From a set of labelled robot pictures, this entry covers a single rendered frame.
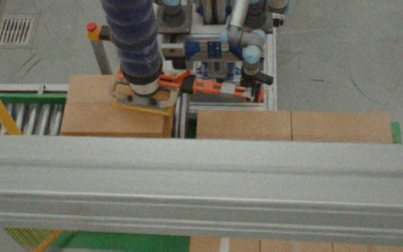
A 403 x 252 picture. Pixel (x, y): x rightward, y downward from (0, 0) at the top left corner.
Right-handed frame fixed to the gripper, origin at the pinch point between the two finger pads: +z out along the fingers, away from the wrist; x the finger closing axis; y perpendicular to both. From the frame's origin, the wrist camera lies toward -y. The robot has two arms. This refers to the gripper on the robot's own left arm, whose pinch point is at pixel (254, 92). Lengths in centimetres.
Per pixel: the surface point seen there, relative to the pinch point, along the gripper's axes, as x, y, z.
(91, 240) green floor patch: 60, 99, 121
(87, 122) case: 20, 93, 26
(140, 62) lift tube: 10, 56, -27
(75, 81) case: -5, 110, 26
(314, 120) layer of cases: -29, -35, 66
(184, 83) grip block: 2.1, 37.6, -1.6
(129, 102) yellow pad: 12, 67, 11
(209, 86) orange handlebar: 1.2, 23.9, -1.3
